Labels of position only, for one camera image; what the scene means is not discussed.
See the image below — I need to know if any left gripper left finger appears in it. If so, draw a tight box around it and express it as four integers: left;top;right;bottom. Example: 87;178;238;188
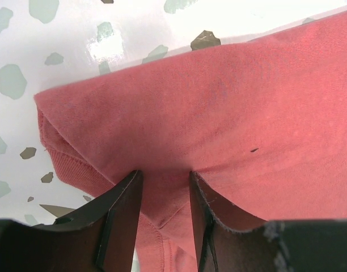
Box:
0;171;143;272

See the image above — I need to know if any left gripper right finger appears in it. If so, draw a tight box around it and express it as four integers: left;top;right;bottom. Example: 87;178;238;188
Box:
189;172;347;272

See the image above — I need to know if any red t shirt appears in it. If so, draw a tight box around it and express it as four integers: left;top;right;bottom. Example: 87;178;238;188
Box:
35;11;347;271

